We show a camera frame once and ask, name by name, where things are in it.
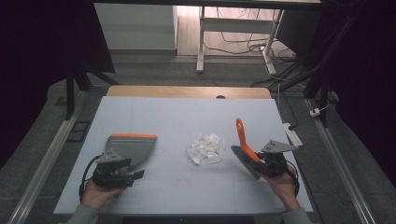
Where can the wooden table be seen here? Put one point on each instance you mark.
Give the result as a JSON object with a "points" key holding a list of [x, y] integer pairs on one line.
{"points": [[186, 92]]}

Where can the grey dustpan with orange edge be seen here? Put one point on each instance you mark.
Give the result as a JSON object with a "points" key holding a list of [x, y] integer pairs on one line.
{"points": [[134, 149]]}

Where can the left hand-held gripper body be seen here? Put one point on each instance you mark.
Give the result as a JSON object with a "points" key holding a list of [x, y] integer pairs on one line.
{"points": [[107, 172]]}

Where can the pile of white paper scraps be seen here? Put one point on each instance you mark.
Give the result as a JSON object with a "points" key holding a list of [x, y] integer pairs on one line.
{"points": [[205, 149]]}

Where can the white cabinet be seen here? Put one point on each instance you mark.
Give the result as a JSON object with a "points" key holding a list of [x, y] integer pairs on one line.
{"points": [[137, 28]]}

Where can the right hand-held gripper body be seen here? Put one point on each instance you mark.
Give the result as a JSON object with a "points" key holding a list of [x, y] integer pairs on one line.
{"points": [[275, 165]]}

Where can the aluminium rail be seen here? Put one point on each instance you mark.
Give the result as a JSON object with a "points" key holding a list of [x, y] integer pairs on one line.
{"points": [[46, 155], [339, 161]]}

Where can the black rectangular floor frame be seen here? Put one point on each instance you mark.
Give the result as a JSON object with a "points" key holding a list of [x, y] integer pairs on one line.
{"points": [[78, 131]]}

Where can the person's left hand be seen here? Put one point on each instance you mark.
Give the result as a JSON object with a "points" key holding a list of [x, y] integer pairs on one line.
{"points": [[96, 194]]}

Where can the small white plug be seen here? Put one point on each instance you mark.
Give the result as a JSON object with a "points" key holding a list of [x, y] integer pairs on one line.
{"points": [[315, 112]]}

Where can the dark curtain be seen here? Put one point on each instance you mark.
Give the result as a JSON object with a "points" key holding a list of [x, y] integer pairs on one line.
{"points": [[37, 62], [367, 77]]}

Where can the white power strip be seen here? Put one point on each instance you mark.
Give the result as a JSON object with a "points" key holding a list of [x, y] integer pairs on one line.
{"points": [[292, 134]]}

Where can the white desk frame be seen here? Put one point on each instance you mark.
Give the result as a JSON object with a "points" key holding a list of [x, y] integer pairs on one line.
{"points": [[236, 25]]}

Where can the black stand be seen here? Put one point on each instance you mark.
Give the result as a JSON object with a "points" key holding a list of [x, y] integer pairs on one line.
{"points": [[320, 71], [70, 93]]}

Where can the person's right hand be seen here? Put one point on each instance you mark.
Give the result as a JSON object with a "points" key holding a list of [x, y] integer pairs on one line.
{"points": [[286, 189]]}

